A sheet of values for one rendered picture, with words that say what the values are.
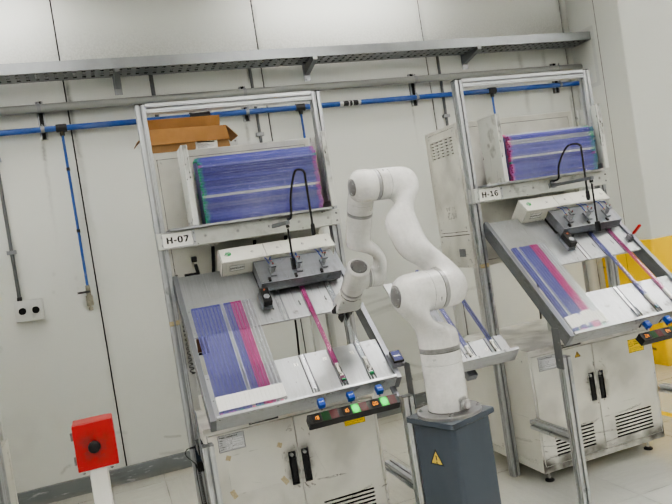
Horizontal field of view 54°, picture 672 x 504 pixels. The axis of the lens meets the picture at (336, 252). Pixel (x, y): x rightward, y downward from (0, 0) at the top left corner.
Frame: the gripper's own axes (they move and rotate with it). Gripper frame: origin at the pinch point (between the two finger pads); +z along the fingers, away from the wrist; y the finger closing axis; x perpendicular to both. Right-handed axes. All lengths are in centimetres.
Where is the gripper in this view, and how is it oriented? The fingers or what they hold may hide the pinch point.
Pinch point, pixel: (344, 316)
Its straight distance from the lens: 262.8
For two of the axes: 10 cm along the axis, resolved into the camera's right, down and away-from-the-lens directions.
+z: -1.6, 6.3, 7.6
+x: 3.2, 7.6, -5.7
